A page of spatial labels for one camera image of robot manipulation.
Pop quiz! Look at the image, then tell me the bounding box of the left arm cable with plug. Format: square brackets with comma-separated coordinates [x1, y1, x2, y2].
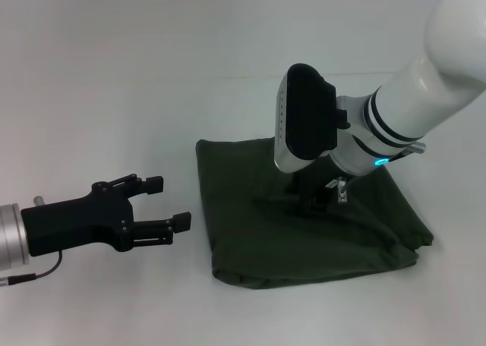
[0, 250, 64, 287]

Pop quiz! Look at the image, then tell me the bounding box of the right arm cable with plug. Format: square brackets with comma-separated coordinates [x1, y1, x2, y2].
[335, 141, 428, 205]

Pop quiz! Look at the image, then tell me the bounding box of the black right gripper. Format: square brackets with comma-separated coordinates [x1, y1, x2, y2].
[290, 166, 342, 215]

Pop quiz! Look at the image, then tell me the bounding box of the arm cable with plug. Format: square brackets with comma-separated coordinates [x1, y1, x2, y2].
[335, 141, 428, 205]
[0, 250, 64, 287]

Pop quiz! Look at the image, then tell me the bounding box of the dark green printed shirt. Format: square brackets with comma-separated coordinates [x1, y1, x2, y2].
[195, 135, 434, 291]

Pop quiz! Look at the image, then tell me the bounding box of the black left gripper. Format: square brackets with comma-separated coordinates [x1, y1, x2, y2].
[21, 173, 192, 258]

